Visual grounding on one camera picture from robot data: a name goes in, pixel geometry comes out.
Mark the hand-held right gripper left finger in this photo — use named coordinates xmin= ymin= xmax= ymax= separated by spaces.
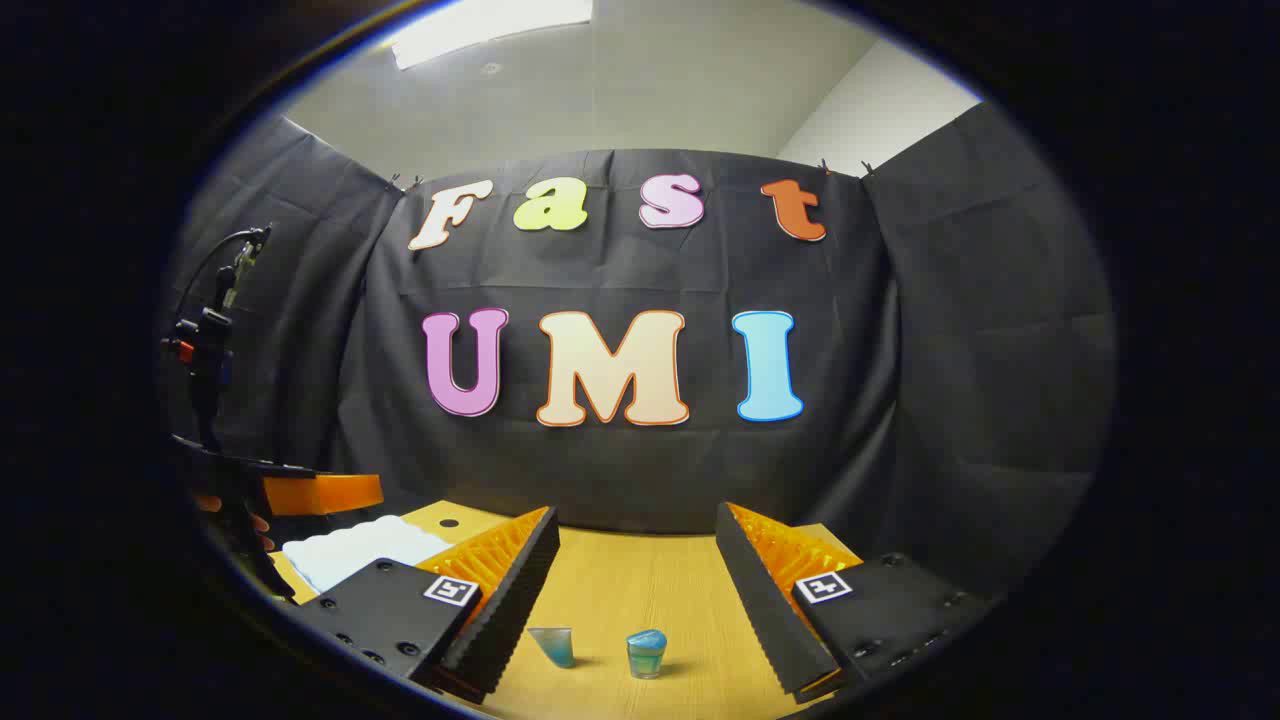
xmin=295 ymin=505 xmax=561 ymax=704

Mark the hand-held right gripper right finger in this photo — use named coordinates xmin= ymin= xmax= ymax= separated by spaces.
xmin=715 ymin=502 xmax=991 ymax=704

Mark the white light blue suitcase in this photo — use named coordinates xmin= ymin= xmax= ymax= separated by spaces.
xmin=282 ymin=514 xmax=456 ymax=596

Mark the blue green skincare jar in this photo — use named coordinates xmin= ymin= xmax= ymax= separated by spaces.
xmin=626 ymin=629 xmax=669 ymax=681

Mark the black backdrop cloth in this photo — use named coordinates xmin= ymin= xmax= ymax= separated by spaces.
xmin=160 ymin=100 xmax=1119 ymax=611

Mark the ceiling light panel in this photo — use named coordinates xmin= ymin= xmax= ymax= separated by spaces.
xmin=390 ymin=0 xmax=594 ymax=71

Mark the black cable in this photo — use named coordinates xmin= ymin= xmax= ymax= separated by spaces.
xmin=178 ymin=226 xmax=273 ymax=313

